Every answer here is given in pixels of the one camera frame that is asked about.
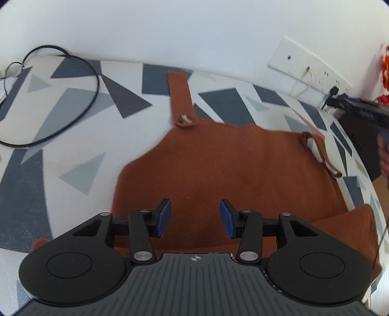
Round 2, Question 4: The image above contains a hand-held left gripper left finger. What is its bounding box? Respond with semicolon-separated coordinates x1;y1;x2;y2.
71;199;172;265

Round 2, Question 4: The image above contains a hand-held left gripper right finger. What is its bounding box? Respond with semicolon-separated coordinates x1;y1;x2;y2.
220;199;319;265

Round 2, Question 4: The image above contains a brown knit pinafore dress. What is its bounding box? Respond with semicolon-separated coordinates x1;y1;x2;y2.
32;71;383;278

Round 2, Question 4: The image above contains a person's right hand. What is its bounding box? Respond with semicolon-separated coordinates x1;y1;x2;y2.
376;132;389;180

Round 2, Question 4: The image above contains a black plug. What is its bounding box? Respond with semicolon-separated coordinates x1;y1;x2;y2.
320;87;339;110

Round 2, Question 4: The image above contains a red and white decoration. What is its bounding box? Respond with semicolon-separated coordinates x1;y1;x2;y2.
380;44;389;105

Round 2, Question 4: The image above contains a geometric patterned bedsheet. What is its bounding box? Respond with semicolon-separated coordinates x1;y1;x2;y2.
0;56;389;304

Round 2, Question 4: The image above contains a white charging cable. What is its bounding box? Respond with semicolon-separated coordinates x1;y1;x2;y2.
290;65;315;98

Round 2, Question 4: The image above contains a white wall socket panel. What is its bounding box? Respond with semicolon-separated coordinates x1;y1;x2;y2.
267;36;353;101

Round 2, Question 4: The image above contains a black cable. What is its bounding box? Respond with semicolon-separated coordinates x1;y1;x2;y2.
0;45;101;149

